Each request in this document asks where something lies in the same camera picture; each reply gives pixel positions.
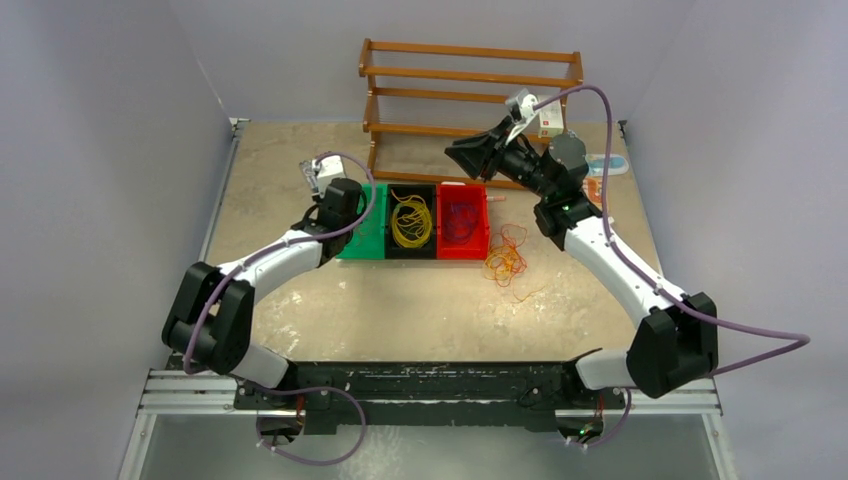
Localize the right purple robot hose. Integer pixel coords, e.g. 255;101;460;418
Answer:
529;84;812;452

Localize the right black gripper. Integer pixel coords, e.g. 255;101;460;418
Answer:
446;117;556;200

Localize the wooden two-tier shelf rack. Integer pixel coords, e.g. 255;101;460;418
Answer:
358;38;584;183

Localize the yellow coiled cable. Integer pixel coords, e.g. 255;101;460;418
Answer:
390;192;433;250

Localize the purple robot hose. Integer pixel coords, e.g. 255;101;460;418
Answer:
182;152;378;467
529;84;812;452

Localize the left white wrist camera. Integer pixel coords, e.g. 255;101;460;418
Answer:
310;155;347;200

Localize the orange snack packet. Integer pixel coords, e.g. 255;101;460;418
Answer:
584;177;603;208

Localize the left purple robot hose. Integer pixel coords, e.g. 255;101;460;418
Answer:
182;152;378;467

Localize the white red carton box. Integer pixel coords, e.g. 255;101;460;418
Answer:
537;100;565;139

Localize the red plastic bin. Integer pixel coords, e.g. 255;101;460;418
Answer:
436;184;490;261

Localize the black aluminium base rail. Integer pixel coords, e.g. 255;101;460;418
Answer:
139;361;722;435

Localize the purple thin cable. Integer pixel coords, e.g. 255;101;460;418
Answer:
442;201;480;243

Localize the black plastic bin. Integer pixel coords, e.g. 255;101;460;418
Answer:
385;184;437;260

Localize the pack of coloured markers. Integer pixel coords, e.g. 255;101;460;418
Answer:
299;160;319;195

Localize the green plastic bin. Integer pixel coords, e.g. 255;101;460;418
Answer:
337;184;388;260

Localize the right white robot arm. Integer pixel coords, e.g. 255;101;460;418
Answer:
444;118;718;407

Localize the orange cable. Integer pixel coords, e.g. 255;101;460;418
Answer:
483;223;548;305

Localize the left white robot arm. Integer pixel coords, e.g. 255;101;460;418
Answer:
161;178;365;409

